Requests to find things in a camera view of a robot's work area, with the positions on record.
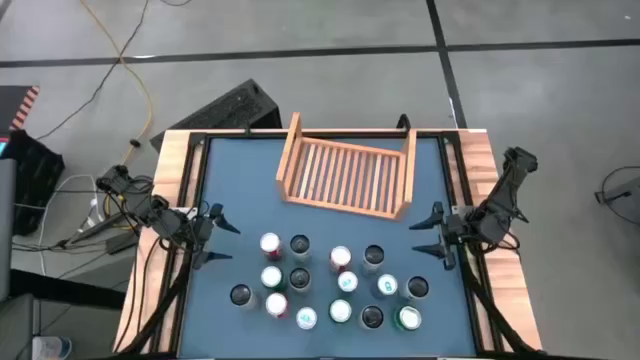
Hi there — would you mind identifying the white and blue object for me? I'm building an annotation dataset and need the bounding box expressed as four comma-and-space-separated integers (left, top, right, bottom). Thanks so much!
32, 335, 74, 360

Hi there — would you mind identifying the blue silver Red Bull can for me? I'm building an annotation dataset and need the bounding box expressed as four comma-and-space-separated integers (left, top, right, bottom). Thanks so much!
336, 270, 360, 296
370, 273, 400, 300
295, 306, 319, 331

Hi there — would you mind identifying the black board with orange stripes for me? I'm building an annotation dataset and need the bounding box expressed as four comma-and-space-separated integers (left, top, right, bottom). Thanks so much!
0, 84, 41, 132

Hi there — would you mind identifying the grey cabinet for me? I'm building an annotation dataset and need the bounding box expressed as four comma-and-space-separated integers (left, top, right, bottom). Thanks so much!
0, 158, 17, 301

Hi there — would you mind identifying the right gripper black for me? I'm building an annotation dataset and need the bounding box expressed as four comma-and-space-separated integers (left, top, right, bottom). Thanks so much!
408, 202, 484, 272

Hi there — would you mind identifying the black floor bar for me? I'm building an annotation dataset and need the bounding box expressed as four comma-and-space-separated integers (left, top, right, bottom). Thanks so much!
9, 268, 127, 310

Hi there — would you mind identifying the white can with black lid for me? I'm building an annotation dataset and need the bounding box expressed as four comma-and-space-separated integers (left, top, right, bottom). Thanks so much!
399, 275, 431, 302
289, 233, 313, 265
357, 304, 386, 331
288, 267, 313, 295
361, 243, 387, 276
229, 283, 261, 311

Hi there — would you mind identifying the black metal table frame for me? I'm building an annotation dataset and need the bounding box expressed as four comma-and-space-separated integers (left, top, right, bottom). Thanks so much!
117, 130, 544, 359

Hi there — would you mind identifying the red Coca-Cola can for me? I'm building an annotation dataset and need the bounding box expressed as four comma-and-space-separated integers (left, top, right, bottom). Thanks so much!
264, 292, 291, 320
328, 244, 354, 275
259, 231, 285, 263

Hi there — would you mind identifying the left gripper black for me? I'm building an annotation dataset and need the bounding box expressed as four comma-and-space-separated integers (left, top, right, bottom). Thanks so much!
172, 202, 241, 271

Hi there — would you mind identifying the yellow floor cable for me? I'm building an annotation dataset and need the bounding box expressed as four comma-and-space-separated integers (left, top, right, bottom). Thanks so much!
79, 0, 154, 166

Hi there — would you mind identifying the black power brick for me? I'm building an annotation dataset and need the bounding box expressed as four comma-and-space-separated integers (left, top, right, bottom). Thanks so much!
105, 232, 140, 255

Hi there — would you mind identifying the black cable loop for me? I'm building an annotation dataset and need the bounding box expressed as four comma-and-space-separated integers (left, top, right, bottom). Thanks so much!
599, 165, 640, 226

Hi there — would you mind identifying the black fabric bag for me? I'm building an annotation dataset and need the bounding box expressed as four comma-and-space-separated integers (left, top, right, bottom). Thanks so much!
0, 129, 66, 236

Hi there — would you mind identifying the black floor cable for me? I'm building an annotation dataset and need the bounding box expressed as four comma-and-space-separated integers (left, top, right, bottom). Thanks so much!
35, 0, 151, 141

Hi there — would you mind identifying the wooden slatted shelf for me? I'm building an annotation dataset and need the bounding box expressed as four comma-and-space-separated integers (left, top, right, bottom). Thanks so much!
275, 111, 419, 221

